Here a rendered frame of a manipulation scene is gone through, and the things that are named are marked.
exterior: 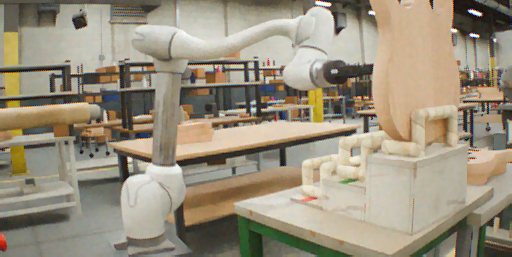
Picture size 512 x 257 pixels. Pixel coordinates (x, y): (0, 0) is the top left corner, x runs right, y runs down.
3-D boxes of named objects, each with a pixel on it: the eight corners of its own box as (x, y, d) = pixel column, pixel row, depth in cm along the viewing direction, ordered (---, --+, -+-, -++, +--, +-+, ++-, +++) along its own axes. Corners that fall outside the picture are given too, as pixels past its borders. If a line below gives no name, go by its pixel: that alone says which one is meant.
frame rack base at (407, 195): (413, 236, 80) (416, 162, 79) (363, 223, 92) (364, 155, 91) (466, 206, 95) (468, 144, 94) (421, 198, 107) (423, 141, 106)
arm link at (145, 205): (117, 237, 134) (109, 180, 133) (138, 222, 152) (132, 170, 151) (155, 241, 131) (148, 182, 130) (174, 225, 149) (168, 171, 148)
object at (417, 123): (419, 158, 82) (419, 116, 81) (408, 157, 84) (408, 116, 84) (427, 156, 84) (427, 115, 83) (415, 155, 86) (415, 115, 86)
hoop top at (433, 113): (419, 124, 81) (419, 109, 81) (408, 123, 84) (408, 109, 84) (459, 116, 92) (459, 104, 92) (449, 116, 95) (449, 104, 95)
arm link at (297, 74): (303, 83, 120) (313, 44, 122) (273, 84, 133) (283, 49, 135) (327, 95, 126) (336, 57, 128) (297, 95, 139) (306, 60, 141)
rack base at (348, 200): (366, 223, 92) (366, 188, 91) (321, 210, 106) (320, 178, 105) (423, 198, 107) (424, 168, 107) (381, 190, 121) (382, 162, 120)
